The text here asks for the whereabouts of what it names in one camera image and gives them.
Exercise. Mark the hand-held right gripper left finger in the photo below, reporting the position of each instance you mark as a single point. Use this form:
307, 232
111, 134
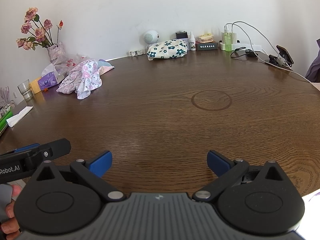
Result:
101, 163

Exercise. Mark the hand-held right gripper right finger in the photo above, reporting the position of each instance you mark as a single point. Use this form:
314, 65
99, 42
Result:
218, 163

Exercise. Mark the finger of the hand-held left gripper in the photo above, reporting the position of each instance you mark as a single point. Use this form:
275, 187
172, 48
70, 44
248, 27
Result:
58, 147
27, 147

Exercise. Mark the pink floral dress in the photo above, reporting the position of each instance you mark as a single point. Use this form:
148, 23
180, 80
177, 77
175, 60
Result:
82, 77

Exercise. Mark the person's left hand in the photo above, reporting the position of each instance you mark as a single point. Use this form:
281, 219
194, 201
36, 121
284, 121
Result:
10, 227

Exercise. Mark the white paper napkin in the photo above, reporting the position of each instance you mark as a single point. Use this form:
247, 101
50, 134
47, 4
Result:
18, 116

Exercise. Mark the green box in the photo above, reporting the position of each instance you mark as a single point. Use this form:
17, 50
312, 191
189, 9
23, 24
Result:
3, 123

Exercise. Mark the clear acrylic holder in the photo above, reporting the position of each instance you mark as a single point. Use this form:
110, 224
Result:
5, 105

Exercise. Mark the clear glass cup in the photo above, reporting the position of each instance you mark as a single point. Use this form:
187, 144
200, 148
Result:
25, 90

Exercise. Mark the yellow box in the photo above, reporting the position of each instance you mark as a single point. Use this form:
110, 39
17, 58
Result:
35, 87

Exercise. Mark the purple tissue pack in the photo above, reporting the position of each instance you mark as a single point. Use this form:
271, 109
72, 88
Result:
47, 81

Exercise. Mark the clear plastic bag red print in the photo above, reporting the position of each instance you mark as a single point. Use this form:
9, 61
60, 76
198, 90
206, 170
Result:
66, 63

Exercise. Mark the pastel purple blue garment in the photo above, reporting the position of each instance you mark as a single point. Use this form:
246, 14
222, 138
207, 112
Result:
106, 67

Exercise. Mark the patterned wrapped vase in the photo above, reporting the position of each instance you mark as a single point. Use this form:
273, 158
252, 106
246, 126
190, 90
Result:
53, 52

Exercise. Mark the dried pink rose bouquet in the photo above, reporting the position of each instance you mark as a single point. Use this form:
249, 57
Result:
40, 33

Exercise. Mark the black clamp phone holder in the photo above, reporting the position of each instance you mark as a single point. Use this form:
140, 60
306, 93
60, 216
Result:
272, 60

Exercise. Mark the black labelled box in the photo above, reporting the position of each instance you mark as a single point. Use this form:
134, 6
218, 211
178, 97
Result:
206, 46

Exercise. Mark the white power strip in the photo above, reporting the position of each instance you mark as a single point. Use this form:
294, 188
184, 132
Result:
246, 46

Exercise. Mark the green liquid bottle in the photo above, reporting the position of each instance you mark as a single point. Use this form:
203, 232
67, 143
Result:
228, 42

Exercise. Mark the small white spray bottle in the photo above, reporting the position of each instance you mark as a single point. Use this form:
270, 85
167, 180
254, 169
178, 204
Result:
192, 43

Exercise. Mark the folded white dark-flower cloth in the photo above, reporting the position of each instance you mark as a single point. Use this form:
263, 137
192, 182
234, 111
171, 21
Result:
167, 50

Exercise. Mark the yellow snack packets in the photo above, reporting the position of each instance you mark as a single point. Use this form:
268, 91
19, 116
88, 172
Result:
206, 38

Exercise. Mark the smartphone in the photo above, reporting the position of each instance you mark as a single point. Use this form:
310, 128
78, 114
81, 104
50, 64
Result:
285, 53

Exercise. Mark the white charger adapter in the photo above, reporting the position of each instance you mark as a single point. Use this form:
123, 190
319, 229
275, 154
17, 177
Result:
235, 36

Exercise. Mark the small black box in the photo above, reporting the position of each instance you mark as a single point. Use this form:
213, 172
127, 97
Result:
181, 35

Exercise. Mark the white round speaker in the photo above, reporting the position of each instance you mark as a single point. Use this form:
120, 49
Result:
150, 37

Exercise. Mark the purple jacket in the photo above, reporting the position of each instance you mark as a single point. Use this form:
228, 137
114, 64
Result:
315, 67

